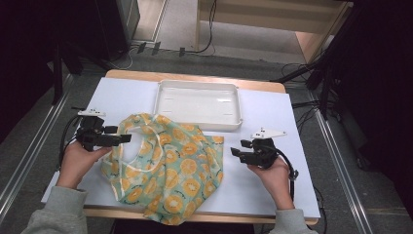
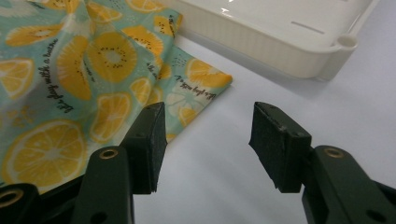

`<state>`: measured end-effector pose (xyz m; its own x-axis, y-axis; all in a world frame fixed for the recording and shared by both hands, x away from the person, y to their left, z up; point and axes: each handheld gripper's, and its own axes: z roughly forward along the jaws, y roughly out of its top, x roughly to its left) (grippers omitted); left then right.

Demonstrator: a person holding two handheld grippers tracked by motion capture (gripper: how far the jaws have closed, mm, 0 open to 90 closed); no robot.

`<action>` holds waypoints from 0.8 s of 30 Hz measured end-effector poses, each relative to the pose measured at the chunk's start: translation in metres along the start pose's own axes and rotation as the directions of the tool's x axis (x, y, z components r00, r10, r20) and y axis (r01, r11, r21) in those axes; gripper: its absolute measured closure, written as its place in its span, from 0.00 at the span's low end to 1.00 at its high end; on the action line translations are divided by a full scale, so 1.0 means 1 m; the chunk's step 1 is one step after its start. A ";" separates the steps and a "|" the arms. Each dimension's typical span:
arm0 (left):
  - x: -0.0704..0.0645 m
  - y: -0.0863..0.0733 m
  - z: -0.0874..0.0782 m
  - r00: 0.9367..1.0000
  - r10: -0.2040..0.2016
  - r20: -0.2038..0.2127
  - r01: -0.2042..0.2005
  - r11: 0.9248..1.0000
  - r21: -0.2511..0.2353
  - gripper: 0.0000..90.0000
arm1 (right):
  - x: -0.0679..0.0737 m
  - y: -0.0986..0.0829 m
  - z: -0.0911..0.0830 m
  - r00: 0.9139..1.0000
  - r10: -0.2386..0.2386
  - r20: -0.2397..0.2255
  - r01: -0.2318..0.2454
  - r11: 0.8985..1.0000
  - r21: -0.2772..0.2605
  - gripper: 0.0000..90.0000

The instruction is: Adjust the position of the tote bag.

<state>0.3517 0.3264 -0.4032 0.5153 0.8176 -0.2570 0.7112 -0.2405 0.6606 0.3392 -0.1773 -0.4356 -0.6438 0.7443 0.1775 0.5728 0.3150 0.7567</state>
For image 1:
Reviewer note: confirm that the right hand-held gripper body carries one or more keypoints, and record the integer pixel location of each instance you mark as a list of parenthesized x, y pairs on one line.
[(264, 152)]

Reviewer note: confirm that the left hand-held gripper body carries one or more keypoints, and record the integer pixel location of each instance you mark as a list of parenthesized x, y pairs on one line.
[(91, 133)]

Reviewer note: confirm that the white plastic tray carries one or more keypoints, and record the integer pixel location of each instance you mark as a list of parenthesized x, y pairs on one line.
[(198, 104)]

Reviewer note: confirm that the orange slice print cloth bag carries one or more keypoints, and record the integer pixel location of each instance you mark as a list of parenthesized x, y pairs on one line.
[(181, 169)]

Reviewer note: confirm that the person's right hand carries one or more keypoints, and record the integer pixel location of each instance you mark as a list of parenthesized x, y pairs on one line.
[(277, 182)]

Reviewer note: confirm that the person's left hand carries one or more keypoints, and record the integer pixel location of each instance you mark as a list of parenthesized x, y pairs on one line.
[(76, 165)]

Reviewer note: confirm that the black tape strip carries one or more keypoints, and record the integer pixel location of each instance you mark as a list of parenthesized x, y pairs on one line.
[(78, 108)]

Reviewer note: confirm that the wooden table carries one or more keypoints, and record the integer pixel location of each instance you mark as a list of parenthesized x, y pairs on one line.
[(195, 77)]

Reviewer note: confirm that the small black floor block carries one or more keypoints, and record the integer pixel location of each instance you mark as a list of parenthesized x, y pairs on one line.
[(182, 51), (141, 47), (156, 48)]

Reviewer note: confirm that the black cabinet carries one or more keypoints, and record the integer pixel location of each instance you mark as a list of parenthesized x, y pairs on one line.
[(113, 26)]

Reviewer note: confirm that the black tripod stand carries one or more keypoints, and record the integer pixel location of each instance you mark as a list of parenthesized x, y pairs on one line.
[(324, 65)]

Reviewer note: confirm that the light wooden bench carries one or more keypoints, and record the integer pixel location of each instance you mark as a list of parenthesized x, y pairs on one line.
[(259, 19)]

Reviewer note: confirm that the metal floor rail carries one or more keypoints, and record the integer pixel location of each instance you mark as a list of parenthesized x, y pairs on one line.
[(341, 169), (29, 156)]

